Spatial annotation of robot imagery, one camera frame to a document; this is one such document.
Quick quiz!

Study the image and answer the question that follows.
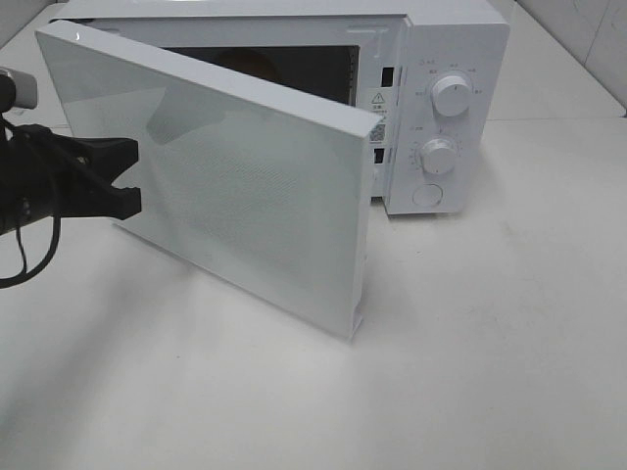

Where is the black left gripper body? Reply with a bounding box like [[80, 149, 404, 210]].
[[1, 124, 101, 234]]

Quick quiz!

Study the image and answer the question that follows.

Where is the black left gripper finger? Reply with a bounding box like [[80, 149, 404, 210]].
[[72, 138, 139, 189], [63, 186, 142, 220]]

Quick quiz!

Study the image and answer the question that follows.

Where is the white microwave door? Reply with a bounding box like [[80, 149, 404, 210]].
[[36, 21, 378, 339]]

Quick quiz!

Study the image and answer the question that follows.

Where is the burger with lettuce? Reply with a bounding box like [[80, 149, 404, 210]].
[[216, 48, 280, 82]]

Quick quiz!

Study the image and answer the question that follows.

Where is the round door release button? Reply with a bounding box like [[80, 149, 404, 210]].
[[412, 183, 443, 208]]

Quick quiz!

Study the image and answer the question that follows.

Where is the white microwave knob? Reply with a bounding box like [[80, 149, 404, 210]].
[[430, 72, 471, 118], [419, 138, 458, 175]]

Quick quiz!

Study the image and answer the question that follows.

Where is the white microwave oven body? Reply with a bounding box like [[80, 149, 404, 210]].
[[50, 1, 509, 215]]

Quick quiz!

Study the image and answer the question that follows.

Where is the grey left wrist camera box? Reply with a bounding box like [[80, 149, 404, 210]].
[[0, 67, 38, 113]]

